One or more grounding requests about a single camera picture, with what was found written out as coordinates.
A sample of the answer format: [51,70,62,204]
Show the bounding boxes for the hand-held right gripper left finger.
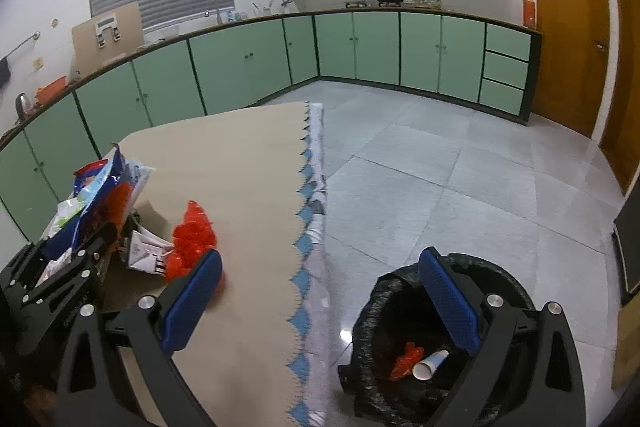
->
[55,248,223,427]

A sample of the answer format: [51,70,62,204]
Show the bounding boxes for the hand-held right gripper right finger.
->
[419,247,587,427]

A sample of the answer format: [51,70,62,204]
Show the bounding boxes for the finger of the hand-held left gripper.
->
[20,241,108,323]
[0,223,120,290]

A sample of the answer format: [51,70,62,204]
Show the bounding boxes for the white barcode packet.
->
[125,229,173,275]

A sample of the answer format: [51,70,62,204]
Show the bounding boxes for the clear white plastic wrapper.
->
[125,159,156,212]

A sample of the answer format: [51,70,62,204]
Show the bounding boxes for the white paper cup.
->
[412,349,450,381]

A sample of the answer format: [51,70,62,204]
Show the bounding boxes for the bin with black bag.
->
[337,252,546,427]

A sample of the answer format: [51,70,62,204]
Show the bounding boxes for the blue snack packet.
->
[42,146,126,258]

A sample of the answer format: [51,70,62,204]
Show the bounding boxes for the table with beige cloth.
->
[100,102,331,427]

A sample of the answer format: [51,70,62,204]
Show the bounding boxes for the orange basin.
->
[36,76,68,104]

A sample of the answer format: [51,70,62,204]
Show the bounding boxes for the brown cardboard sheet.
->
[612,304,640,390]

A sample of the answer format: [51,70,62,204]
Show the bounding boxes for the black furniture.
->
[612,202,640,305]

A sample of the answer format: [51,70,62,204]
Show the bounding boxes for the cardboard box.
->
[71,2,146,80]

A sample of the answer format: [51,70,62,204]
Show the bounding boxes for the green base cabinets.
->
[0,9,543,248]

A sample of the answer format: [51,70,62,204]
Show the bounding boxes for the chrome towel bar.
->
[2,32,41,60]

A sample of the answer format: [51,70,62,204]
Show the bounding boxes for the wooden door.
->
[525,0,611,140]
[600,0,640,198]

